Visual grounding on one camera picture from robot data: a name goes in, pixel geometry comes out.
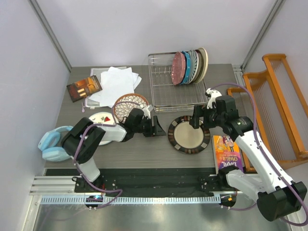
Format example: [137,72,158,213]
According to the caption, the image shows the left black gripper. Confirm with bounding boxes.
[133,116,166,137]

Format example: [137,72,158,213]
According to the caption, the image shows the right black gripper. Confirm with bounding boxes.
[190,104,225,129]

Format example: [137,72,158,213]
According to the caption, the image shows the black rimmed beige plate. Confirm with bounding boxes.
[167,115,211,154]

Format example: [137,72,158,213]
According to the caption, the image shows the pink polka dot plate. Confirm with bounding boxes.
[171,52,186,85]

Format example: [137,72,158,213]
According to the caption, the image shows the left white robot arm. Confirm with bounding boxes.
[61,108,166,192]

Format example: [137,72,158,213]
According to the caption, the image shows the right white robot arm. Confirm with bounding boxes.
[189,95,308,221]

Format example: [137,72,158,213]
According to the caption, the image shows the orange wooden rack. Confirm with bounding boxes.
[226,53,308,172]

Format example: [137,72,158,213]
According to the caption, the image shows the teal polka dot plate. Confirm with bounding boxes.
[180,51,191,85]

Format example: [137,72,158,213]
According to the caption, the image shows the cream plate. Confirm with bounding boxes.
[194,47,209,83]

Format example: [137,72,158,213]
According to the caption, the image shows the brown floral pattern plate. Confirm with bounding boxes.
[112,93,149,122]

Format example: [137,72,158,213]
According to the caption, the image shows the grey striped plate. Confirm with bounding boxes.
[187,50,199,84]

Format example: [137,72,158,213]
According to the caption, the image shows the orange Roald Dahl book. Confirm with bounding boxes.
[212,135,243,173]

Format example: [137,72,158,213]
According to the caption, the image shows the white watermelon pattern plate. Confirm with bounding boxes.
[87,112,116,146]

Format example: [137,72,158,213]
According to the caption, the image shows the white cloth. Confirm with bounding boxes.
[88,66,142,107]

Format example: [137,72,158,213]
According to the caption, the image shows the mesh zipper pouch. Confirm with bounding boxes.
[81,66,128,113]

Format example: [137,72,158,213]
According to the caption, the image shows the dark brown book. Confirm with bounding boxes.
[66,75,102,103]

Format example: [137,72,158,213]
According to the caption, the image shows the light blue headphones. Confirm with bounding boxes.
[38,126,73,162]

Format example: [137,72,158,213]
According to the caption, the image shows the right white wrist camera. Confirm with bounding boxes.
[206,88,222,109]

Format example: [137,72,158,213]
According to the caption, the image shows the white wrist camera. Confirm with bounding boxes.
[206,88,222,109]
[142,105,154,119]

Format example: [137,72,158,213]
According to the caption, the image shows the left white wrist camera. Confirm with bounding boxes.
[142,105,154,119]

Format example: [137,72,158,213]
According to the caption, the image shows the metal wire dish rack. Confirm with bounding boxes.
[148,52,208,112]

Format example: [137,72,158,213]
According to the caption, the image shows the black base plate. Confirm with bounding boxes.
[46,167,235,198]

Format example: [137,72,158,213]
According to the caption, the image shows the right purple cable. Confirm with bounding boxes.
[211,83,308,226]

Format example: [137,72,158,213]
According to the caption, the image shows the slotted cable duct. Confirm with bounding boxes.
[40,194,221,205]

